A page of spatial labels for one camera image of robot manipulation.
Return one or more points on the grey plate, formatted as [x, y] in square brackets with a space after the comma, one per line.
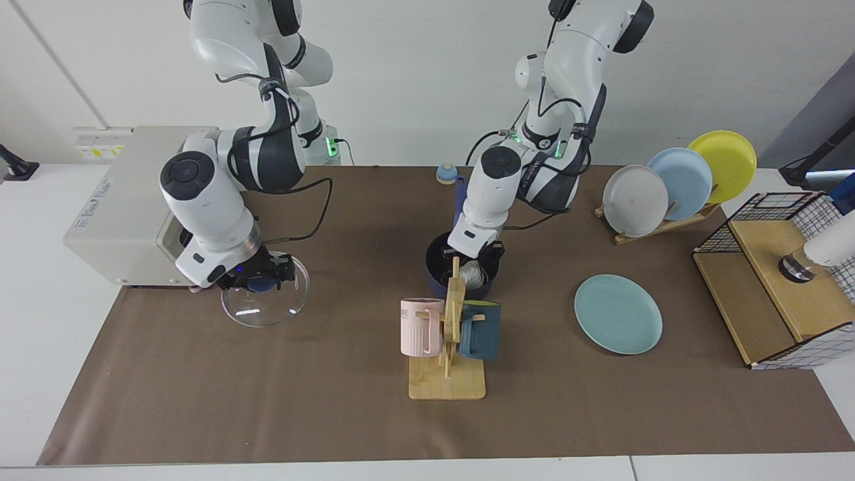
[634, 200]

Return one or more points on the white cylinder with dark cap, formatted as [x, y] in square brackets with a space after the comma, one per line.
[831, 247]

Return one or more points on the yellow plate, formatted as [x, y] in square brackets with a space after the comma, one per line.
[728, 160]

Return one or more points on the black angled stand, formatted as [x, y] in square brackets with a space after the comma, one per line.
[811, 164]

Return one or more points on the glass lid with blue knob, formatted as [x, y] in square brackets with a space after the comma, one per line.
[267, 310]

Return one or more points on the wooden cup stand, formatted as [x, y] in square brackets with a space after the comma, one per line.
[446, 384]

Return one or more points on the light blue plate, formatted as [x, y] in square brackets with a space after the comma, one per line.
[688, 180]

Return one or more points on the small blue round thing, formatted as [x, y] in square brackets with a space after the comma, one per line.
[446, 175]

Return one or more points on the pale toaster oven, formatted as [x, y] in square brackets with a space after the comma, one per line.
[113, 214]

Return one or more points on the white vermicelli bundle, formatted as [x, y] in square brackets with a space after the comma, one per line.
[473, 274]

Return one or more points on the dark blue mug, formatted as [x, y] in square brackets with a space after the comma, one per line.
[484, 334]

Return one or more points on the wooden plate rack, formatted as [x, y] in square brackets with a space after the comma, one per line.
[668, 230]

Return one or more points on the small black clamp mount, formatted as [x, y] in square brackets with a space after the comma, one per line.
[17, 167]

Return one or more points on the pink mug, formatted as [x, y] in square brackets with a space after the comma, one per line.
[417, 331]

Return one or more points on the blue box corner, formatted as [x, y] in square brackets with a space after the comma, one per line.
[845, 194]

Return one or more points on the teal plate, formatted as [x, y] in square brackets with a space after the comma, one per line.
[618, 314]

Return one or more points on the brown table cloth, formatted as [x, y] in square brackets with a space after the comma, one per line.
[267, 414]

